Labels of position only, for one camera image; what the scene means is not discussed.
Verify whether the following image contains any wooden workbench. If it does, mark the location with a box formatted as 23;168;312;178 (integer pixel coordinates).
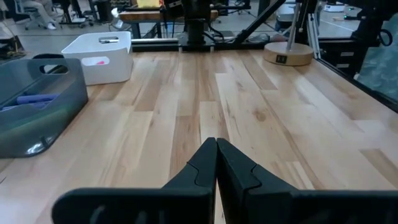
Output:
118;8;220;24

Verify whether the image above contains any grey translucent plastic bin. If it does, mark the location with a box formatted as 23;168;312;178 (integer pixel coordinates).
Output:
0;57;89;159

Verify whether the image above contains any person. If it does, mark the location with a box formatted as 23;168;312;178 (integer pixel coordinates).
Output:
18;0;60;31

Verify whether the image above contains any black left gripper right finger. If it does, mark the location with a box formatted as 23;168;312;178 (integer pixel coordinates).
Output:
216;138;398;224

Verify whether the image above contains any silver aluminium post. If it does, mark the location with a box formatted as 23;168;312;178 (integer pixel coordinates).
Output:
306;0;322;60

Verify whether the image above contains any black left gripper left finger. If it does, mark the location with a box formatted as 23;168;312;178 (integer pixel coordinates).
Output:
51;138;218;224

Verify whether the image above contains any white plastic bin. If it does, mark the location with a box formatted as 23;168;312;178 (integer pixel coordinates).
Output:
61;30;134;86

